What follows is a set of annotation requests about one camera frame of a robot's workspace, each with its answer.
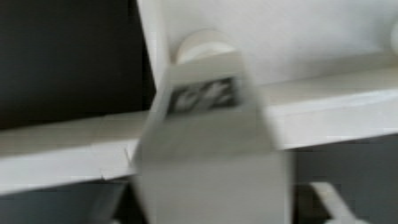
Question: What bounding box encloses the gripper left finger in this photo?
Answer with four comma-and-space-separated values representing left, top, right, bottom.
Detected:
0, 181, 130, 224

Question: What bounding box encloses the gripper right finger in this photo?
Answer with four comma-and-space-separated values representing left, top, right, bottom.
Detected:
293, 182, 371, 224

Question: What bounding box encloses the white table leg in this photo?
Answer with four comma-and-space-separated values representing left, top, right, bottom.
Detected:
135, 52, 291, 224

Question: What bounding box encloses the white square tabletop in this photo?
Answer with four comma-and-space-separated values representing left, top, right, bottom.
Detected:
137, 0, 398, 98

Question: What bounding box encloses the white front fence bar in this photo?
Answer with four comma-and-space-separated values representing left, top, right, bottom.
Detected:
0, 66, 398, 195

